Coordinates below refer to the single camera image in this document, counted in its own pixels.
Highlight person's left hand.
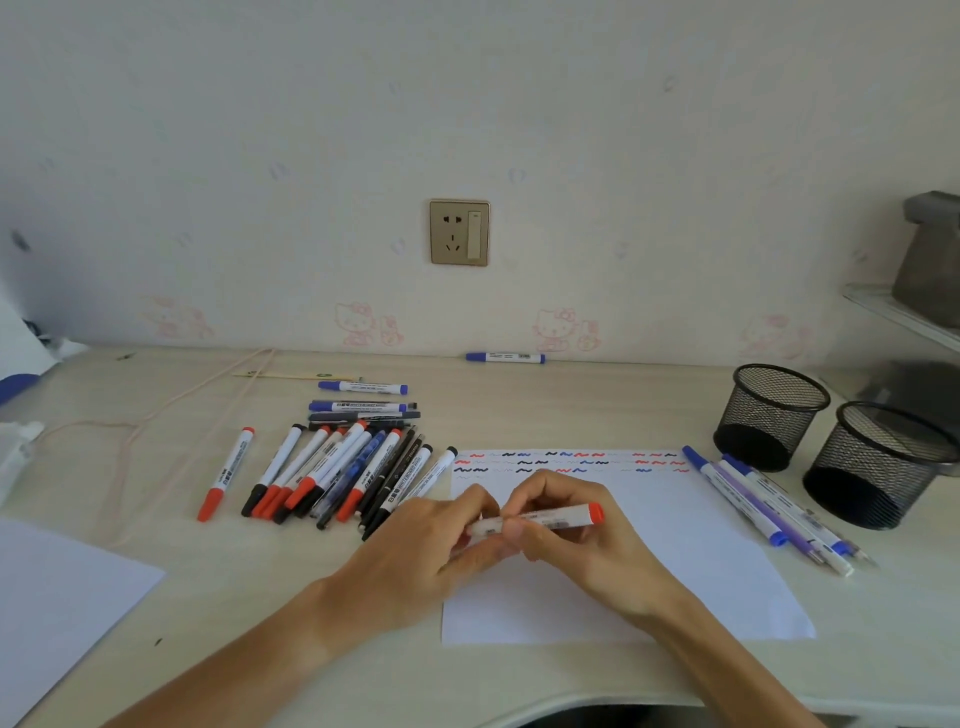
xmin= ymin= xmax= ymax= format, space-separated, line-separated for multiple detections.
xmin=318 ymin=483 xmax=526 ymax=646

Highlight red-capped white marker pen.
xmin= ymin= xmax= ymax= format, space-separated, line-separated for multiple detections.
xmin=284 ymin=420 xmax=371 ymax=511
xmin=468 ymin=502 xmax=606 ymax=538
xmin=260 ymin=427 xmax=347 ymax=523
xmin=196 ymin=427 xmax=256 ymax=524
xmin=335 ymin=428 xmax=405 ymax=524
xmin=251 ymin=425 xmax=332 ymax=520

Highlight white slim pen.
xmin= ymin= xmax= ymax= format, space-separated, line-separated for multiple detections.
xmin=710 ymin=458 xmax=856 ymax=579

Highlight thin pink cord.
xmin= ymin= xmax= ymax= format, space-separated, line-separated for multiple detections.
xmin=33 ymin=347 xmax=276 ymax=541

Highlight gold wall socket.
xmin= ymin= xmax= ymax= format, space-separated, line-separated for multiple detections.
xmin=428 ymin=198 xmax=492 ymax=268

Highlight paper-wrapped chopsticks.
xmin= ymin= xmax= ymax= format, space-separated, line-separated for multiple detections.
xmin=232 ymin=368 xmax=363 ymax=383

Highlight black slim pen silver tip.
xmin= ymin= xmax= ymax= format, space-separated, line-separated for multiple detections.
xmin=359 ymin=434 xmax=426 ymax=538
xmin=356 ymin=425 xmax=418 ymax=528

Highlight white paper sheet with squiggles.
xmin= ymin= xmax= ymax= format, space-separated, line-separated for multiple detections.
xmin=440 ymin=448 xmax=817 ymax=648

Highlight crumpled white tissue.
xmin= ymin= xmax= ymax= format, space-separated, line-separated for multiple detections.
xmin=0 ymin=419 xmax=46 ymax=505

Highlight light wooden table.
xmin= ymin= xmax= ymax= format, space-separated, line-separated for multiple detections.
xmin=0 ymin=344 xmax=960 ymax=728

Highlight blue slim pen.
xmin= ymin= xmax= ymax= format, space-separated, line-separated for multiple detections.
xmin=318 ymin=429 xmax=388 ymax=521

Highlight black mesh cup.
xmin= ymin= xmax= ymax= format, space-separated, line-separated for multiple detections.
xmin=802 ymin=401 xmax=960 ymax=532
xmin=712 ymin=363 xmax=832 ymax=474

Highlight person's left forearm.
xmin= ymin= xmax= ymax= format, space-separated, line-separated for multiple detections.
xmin=104 ymin=581 xmax=354 ymax=728

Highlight white plastic bag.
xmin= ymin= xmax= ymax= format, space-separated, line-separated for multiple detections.
xmin=0 ymin=292 xmax=61 ymax=406

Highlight purple slim pen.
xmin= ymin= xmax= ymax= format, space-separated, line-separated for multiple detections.
xmin=708 ymin=459 xmax=828 ymax=565

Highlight person's right hand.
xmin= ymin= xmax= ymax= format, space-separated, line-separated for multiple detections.
xmin=498 ymin=470 xmax=691 ymax=625

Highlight blank white paper sheet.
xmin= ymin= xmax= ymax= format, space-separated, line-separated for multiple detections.
xmin=0 ymin=517 xmax=166 ymax=728

